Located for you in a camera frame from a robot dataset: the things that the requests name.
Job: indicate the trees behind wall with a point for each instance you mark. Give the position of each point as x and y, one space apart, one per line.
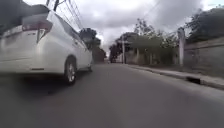
206 25

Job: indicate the pale concrete pole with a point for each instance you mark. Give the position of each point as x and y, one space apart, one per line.
181 45

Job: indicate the large dark tree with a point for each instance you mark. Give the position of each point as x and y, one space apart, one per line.
91 43

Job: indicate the raised concrete kerb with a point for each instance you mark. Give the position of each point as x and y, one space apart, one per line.
180 75

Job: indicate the grey concrete wall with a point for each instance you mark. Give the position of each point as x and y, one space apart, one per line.
205 53

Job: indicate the white car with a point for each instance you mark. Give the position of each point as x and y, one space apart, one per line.
40 45

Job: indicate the low building with posts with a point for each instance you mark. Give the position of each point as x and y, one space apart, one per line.
146 48

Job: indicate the grey asphalt road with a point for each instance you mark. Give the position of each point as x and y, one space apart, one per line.
120 100

